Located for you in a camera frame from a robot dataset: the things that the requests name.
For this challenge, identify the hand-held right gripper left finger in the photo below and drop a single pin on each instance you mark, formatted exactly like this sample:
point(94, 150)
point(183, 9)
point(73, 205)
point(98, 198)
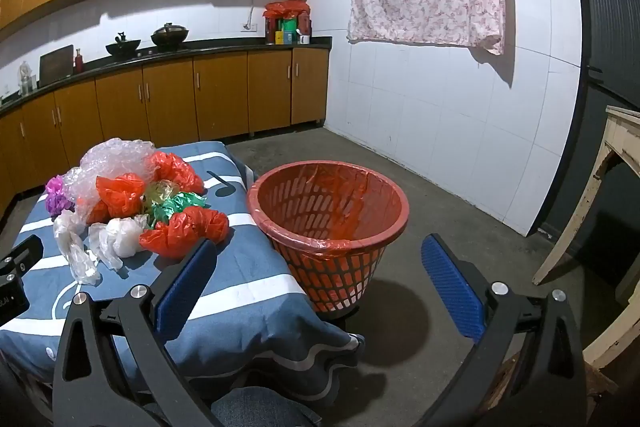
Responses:
point(186, 284)

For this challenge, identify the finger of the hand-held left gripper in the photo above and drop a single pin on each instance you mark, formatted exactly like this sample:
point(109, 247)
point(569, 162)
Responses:
point(25, 254)

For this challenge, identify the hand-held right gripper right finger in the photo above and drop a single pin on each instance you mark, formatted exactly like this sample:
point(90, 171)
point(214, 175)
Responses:
point(452, 289)

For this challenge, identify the clear thin plastic bag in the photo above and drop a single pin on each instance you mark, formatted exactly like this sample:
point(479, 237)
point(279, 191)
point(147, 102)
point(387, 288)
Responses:
point(75, 252)

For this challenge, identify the red plastic bag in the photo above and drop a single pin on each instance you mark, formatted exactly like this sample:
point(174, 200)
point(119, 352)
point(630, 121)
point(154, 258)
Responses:
point(120, 197)
point(172, 172)
point(185, 231)
point(285, 9)

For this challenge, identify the white plastic bag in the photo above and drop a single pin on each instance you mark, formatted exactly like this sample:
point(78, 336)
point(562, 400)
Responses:
point(117, 239)

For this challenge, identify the gold foil wrapper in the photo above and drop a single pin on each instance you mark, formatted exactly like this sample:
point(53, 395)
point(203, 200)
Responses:
point(162, 191)

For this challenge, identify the red plastic waste basket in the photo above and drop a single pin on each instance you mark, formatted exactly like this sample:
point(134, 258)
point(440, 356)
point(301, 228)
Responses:
point(340, 277)

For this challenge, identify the clear bubble wrap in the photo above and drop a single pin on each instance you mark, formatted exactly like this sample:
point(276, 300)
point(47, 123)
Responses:
point(112, 162)

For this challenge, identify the blue white striped tablecloth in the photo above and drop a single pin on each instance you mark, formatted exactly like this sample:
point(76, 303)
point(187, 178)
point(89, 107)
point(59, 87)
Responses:
point(235, 297)

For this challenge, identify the person's jeans leg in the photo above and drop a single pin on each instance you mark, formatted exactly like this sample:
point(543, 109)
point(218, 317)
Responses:
point(265, 407)

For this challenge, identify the glass jar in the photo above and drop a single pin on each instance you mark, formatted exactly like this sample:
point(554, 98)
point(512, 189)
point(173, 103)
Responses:
point(26, 81)

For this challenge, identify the wooden base cabinets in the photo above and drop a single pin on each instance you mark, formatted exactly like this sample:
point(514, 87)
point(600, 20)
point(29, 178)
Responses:
point(165, 97)

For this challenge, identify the dark cutting board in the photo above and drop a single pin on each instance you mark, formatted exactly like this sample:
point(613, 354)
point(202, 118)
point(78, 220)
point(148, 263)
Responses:
point(56, 66)

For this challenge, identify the red bottle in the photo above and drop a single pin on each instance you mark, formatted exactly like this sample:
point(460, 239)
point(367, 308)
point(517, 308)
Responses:
point(79, 63)

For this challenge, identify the black wok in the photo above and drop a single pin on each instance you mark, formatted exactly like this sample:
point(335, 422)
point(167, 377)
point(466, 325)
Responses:
point(122, 48)

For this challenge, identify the worn white wooden table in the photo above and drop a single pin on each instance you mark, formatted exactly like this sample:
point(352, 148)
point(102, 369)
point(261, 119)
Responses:
point(622, 132)

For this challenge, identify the black gas hob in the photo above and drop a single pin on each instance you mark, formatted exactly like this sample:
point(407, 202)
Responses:
point(150, 53)

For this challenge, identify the black kitchen countertop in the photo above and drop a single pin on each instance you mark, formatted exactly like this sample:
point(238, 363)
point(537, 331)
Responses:
point(210, 47)

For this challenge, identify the black pot with lid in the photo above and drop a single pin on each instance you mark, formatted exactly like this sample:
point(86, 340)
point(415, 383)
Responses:
point(170, 36)

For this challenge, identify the yellow box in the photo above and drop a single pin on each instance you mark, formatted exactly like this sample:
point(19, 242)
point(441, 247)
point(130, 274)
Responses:
point(278, 38)

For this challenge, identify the dark bottle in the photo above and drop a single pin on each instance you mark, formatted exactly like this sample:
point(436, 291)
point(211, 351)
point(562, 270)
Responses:
point(269, 32)

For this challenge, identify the green box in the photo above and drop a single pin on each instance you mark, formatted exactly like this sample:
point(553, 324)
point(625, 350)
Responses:
point(287, 32)

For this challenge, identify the red plastic bag over bottles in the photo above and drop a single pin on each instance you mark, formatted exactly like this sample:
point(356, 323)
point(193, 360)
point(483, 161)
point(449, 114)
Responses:
point(285, 9)

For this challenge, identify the dark grey door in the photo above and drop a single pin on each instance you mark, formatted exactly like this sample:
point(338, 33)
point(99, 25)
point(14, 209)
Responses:
point(610, 32)

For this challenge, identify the white wall socket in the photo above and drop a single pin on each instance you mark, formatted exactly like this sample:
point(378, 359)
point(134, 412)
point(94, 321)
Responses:
point(249, 27)

